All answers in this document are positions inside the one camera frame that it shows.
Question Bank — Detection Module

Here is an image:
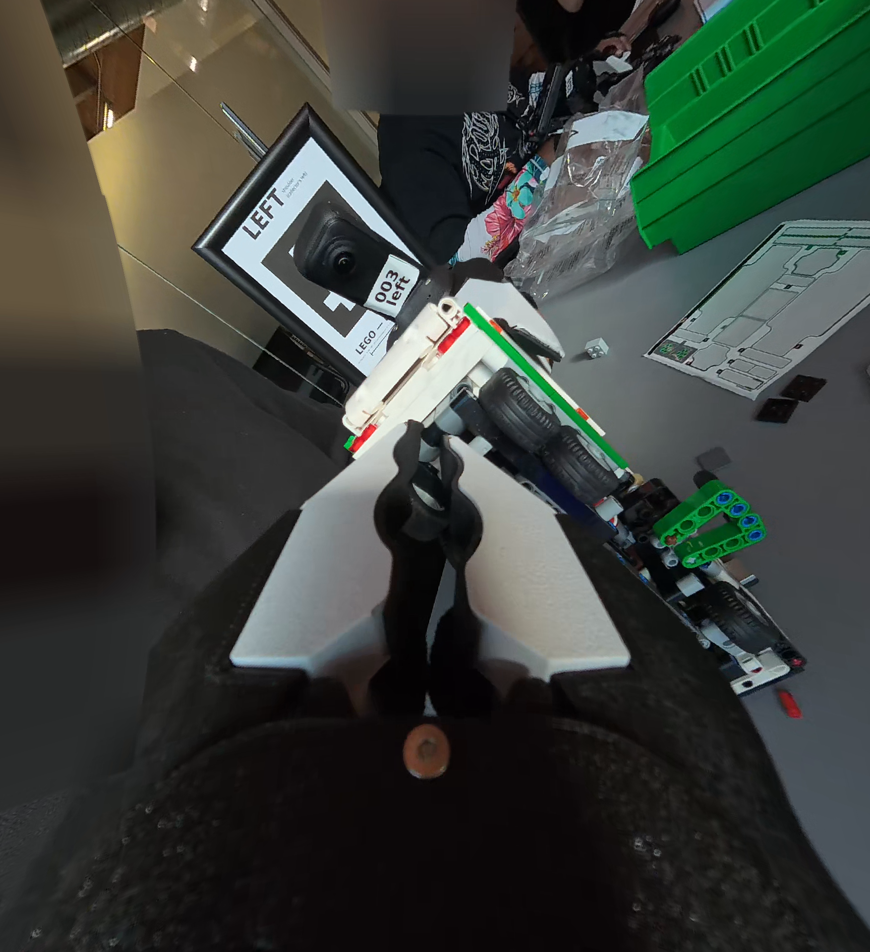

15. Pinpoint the green storage bin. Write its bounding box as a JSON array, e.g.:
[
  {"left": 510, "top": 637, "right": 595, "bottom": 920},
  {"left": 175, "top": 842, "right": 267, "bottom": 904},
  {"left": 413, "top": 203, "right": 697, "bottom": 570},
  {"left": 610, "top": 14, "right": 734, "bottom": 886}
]
[{"left": 630, "top": 0, "right": 870, "bottom": 251}]

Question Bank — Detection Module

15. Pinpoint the lego sticker sheet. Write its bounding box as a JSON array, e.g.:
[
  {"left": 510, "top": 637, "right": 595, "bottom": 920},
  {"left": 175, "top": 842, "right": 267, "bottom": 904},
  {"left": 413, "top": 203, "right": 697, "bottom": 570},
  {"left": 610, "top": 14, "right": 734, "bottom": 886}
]
[{"left": 643, "top": 219, "right": 870, "bottom": 403}]

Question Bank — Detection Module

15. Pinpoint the black framed sign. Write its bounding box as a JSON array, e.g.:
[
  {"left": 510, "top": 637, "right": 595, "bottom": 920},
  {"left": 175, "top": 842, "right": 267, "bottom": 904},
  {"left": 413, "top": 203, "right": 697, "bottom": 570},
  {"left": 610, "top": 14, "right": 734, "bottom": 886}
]
[{"left": 191, "top": 103, "right": 430, "bottom": 385}]

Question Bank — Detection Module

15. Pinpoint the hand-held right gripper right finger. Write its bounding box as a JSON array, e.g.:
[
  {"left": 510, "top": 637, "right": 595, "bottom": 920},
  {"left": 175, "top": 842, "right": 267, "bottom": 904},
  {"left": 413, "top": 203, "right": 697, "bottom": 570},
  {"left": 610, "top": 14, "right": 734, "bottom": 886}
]
[{"left": 441, "top": 437, "right": 634, "bottom": 684}]

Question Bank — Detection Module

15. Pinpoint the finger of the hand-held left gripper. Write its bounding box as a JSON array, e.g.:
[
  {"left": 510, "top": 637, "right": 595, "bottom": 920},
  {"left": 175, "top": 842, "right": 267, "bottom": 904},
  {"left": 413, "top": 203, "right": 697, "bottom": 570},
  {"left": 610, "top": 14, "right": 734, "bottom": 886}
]
[{"left": 453, "top": 277, "right": 566, "bottom": 365}]

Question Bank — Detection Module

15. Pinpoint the metal door handle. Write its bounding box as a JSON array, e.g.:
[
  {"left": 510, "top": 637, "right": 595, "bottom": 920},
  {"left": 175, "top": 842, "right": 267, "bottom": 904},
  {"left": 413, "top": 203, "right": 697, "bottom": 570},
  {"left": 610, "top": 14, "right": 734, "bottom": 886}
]
[{"left": 220, "top": 102, "right": 267, "bottom": 162}]

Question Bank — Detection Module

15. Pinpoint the white green lego truck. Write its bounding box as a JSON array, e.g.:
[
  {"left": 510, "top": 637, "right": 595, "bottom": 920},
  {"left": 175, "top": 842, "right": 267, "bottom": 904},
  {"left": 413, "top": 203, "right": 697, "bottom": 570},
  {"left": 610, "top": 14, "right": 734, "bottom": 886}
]
[{"left": 405, "top": 357, "right": 808, "bottom": 698}]

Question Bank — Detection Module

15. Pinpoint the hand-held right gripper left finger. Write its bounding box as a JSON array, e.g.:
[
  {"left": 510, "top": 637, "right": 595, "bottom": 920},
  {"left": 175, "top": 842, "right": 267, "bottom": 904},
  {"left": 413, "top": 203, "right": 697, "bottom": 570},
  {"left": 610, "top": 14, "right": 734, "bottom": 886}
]
[{"left": 229, "top": 421, "right": 422, "bottom": 687}]

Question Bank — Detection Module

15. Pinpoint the clear plastic bag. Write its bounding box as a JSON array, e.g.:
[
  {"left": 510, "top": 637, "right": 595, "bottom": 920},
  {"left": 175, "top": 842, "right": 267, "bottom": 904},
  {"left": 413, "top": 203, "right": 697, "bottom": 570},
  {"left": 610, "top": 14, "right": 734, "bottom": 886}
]
[{"left": 513, "top": 112, "right": 653, "bottom": 300}]

